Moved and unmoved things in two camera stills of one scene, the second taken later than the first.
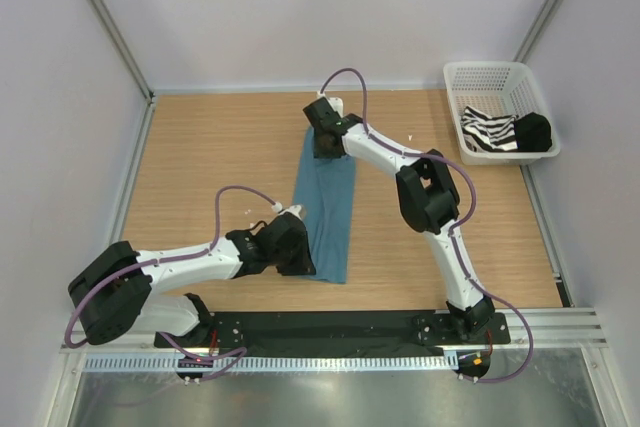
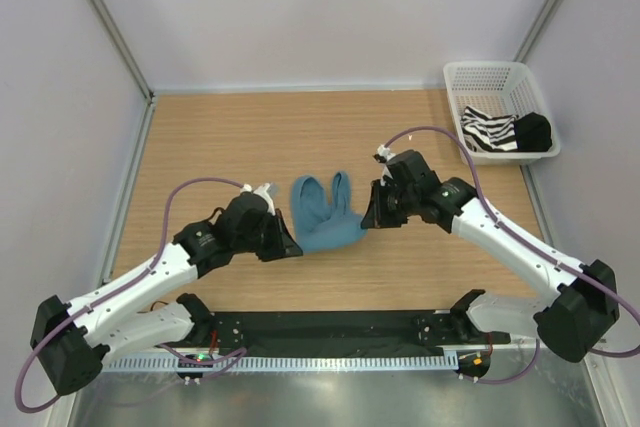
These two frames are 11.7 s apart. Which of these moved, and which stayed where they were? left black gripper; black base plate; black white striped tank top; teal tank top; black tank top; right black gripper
Moved: right black gripper; left black gripper; teal tank top
Stayed: black base plate; black tank top; black white striped tank top
